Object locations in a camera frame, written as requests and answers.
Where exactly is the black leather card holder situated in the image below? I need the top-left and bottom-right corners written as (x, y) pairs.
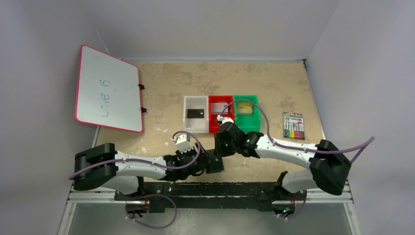
top-left (206, 149), bottom-right (224, 174)

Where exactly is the gold credit card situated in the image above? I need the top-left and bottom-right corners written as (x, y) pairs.
top-left (236, 102), bottom-right (254, 115)

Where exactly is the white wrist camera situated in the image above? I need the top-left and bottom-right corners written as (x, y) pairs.
top-left (172, 133), bottom-right (194, 154)
top-left (216, 115), bottom-right (234, 125)

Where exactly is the white credit card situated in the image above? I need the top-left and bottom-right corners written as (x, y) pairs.
top-left (210, 102), bottom-right (227, 115)

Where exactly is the pink framed whiteboard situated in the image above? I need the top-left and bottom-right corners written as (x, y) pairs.
top-left (74, 45), bottom-right (144, 133)

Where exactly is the aluminium rail frame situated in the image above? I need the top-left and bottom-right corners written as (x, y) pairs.
top-left (58, 126), bottom-right (361, 235)

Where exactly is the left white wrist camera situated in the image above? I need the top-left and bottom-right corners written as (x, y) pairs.
top-left (172, 133), bottom-right (194, 154)

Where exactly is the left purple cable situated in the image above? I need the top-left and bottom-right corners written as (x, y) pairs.
top-left (69, 131), bottom-right (202, 181)

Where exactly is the black credit card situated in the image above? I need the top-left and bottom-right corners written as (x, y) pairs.
top-left (186, 109), bottom-right (205, 118)

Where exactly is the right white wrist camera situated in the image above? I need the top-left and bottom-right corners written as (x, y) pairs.
top-left (216, 115), bottom-right (234, 125)

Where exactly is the red plastic bin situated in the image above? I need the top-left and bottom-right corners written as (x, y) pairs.
top-left (208, 95), bottom-right (235, 134)

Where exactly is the white plastic bin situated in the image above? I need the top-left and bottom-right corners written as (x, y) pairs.
top-left (183, 95), bottom-right (209, 134)

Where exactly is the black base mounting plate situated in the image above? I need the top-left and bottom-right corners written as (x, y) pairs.
top-left (115, 182), bottom-right (306, 213)

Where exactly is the pack of coloured markers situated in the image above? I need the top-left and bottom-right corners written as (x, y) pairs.
top-left (283, 112), bottom-right (305, 140)

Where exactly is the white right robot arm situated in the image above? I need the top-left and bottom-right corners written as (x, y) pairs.
top-left (214, 122), bottom-right (351, 195)

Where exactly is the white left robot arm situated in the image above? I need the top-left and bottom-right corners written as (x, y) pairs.
top-left (70, 143), bottom-right (210, 195)

